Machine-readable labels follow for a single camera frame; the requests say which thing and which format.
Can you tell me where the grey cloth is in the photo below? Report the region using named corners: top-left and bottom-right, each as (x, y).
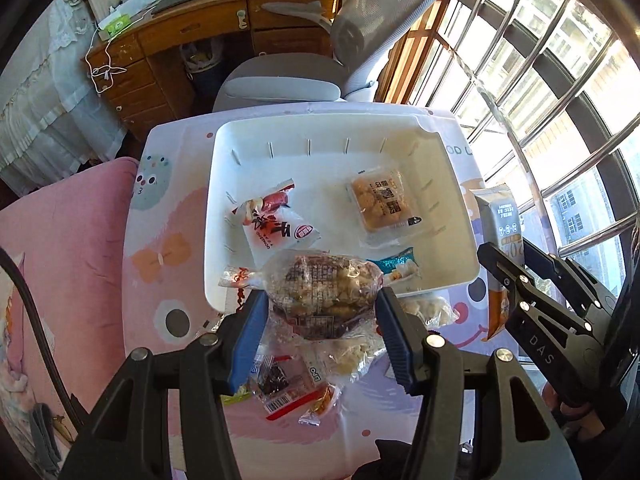
top-left (27, 402), bottom-right (66, 476)

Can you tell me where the red trimmed dark cookie packet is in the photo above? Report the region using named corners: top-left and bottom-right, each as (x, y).
top-left (247, 352), bottom-right (326, 421)

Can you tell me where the white lace cover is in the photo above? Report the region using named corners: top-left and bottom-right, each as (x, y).
top-left (0, 0), bottom-right (131, 196)

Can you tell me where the blue and white snack packet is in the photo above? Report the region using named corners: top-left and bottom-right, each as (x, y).
top-left (367, 247), bottom-right (423, 286)

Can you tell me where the cartoon printed tablecloth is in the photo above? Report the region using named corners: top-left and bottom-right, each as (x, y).
top-left (122, 102), bottom-right (541, 471)

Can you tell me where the white and red snack packet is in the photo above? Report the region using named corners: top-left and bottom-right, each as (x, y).
top-left (225, 178), bottom-right (322, 263)

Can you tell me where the clear packet of pale snack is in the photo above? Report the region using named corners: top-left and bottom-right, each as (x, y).
top-left (400, 295), bottom-right (461, 331)

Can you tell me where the pink bed blanket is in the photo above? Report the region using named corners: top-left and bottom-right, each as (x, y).
top-left (0, 156), bottom-right (151, 480)

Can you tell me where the white plastic bin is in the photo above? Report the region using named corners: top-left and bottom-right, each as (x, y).
top-left (202, 112), bottom-right (482, 313)

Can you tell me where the green tissue box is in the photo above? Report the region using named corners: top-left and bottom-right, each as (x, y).
top-left (96, 12), bottom-right (133, 41)

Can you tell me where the clear snack packet red print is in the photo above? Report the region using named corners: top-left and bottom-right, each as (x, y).
top-left (218, 265), bottom-right (263, 313)

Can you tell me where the person's dark clothing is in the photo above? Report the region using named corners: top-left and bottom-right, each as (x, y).
top-left (350, 437), bottom-right (476, 480)

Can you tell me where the clear packet of puffed snack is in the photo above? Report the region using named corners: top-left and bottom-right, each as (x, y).
top-left (325, 332), bottom-right (396, 386)

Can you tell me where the clear packet of brown nuts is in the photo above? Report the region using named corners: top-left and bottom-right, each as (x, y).
top-left (260, 249), bottom-right (386, 341)

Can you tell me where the metal window grille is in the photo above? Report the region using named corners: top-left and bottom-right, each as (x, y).
top-left (390, 0), bottom-right (640, 311)

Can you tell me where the white charger cable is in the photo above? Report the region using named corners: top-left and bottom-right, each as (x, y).
top-left (85, 10), bottom-right (151, 96)

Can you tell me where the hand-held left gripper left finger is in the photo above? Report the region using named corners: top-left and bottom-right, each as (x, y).
top-left (60, 289), bottom-right (271, 480)

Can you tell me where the black cable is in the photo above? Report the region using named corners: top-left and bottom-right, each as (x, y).
top-left (0, 247), bottom-right (88, 431)

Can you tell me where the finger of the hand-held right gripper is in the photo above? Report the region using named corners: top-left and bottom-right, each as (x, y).
top-left (476, 241), bottom-right (608, 408)
top-left (522, 239), bottom-right (618, 321)

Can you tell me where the blue trash bin with bag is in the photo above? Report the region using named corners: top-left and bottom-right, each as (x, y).
top-left (180, 37), bottom-right (226, 106)

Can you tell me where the small yellow candy packet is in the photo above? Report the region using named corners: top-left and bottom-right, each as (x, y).
top-left (298, 385), bottom-right (341, 426)

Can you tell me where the clear packet of yellow pastry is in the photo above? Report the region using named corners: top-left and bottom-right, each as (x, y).
top-left (346, 167), bottom-right (426, 241)

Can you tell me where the wooden desk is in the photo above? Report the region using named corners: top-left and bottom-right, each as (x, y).
top-left (82, 0), bottom-right (346, 143)

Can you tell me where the grey office chair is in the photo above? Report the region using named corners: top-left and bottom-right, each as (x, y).
top-left (212, 0), bottom-right (453, 113)

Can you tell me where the person's right hand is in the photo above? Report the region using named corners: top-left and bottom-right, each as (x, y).
top-left (545, 385), bottom-right (608, 443)

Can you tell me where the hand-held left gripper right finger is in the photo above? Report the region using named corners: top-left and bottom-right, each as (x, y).
top-left (375, 286), bottom-right (583, 480)

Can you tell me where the cartoon printed pillow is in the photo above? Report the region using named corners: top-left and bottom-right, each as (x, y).
top-left (0, 247), bottom-right (31, 411)

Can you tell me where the orange and white snack packet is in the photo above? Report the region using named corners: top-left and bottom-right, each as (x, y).
top-left (472, 184), bottom-right (526, 343)

